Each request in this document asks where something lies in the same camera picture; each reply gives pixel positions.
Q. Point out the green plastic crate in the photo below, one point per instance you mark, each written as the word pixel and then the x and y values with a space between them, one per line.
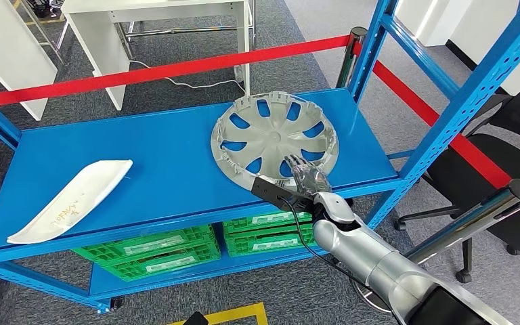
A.
pixel 152 244
pixel 166 264
pixel 260 220
pixel 264 242

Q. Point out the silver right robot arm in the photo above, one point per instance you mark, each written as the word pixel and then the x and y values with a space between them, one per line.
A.
pixel 376 264

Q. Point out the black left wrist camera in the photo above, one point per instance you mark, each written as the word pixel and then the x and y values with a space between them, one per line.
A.
pixel 196 319

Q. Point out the blue metal shelf rack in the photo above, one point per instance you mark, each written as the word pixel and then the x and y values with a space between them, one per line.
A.
pixel 152 170

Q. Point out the white desk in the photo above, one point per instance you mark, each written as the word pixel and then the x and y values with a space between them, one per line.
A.
pixel 94 40

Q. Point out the chrome tube frame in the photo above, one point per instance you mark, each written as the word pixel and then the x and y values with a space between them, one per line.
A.
pixel 44 36

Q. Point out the red barrier belt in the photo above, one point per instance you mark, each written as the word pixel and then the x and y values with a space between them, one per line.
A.
pixel 421 107
pixel 152 71

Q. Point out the black office chair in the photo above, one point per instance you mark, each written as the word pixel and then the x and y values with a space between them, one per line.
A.
pixel 511 197

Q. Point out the yellow floor tape square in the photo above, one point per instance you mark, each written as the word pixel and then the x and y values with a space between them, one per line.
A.
pixel 224 316

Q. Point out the white elongated plastic trim part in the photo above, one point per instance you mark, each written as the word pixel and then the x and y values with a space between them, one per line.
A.
pixel 71 202

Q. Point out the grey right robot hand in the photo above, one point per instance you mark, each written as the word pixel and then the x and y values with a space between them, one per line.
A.
pixel 311 179

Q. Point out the chrome stanchion post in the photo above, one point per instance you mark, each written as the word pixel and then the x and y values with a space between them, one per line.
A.
pixel 475 220
pixel 352 54

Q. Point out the white board panel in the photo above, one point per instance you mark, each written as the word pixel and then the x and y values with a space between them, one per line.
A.
pixel 9 54

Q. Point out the silver plastic wheel hubcap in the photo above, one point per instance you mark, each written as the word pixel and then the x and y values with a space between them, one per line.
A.
pixel 274 137

